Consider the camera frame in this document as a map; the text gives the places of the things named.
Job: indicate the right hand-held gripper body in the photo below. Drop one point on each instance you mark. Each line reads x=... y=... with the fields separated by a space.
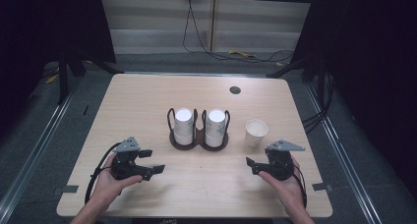
x=283 y=146

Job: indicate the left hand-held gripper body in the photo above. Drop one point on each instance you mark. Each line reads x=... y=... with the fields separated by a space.
x=128 y=145

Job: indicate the single white paper cup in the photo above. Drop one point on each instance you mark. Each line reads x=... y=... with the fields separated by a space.
x=256 y=132

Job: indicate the dark brown double cup holder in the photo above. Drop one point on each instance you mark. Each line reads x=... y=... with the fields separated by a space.
x=199 y=142

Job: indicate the stack of white paper cups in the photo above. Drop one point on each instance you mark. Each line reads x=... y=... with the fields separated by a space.
x=183 y=125
x=215 y=128

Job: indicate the person's right hand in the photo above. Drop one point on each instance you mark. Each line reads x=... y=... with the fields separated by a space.
x=290 y=193

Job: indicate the person's left hand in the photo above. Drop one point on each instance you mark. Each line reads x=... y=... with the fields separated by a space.
x=106 y=188

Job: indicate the grey tape strip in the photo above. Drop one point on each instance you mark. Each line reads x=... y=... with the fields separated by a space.
x=323 y=186
x=67 y=189

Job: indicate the dark round table grommet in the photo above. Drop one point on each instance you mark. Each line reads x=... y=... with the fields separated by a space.
x=235 y=90

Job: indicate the black metal stand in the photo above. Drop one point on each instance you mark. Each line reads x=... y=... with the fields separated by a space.
x=295 y=67
x=63 y=76

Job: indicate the yellow strip on floor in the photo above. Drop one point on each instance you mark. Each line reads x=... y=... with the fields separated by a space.
x=242 y=54
x=51 y=79

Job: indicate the black curtain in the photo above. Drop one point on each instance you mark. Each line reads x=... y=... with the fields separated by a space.
x=370 y=53
x=39 y=27

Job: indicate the metal floor rail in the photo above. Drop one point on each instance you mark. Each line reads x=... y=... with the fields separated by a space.
x=39 y=142
x=341 y=152

